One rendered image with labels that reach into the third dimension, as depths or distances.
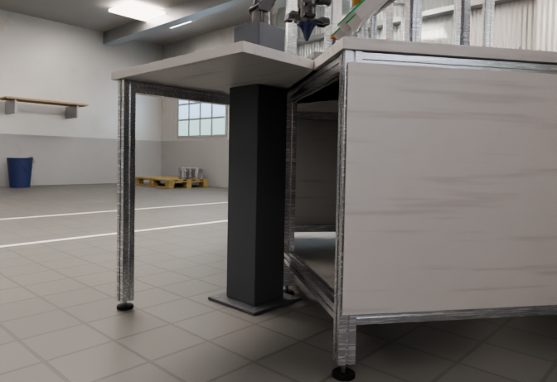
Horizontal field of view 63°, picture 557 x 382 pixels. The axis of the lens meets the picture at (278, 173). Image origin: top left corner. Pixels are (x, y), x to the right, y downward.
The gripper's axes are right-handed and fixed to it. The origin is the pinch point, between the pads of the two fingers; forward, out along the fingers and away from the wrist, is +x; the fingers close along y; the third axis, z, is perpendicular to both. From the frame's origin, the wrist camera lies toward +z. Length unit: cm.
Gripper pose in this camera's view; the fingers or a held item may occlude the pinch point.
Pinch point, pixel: (307, 32)
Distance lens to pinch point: 195.7
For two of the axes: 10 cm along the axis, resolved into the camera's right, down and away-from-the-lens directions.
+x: -0.2, 10.0, 0.3
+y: -9.3, -0.1, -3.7
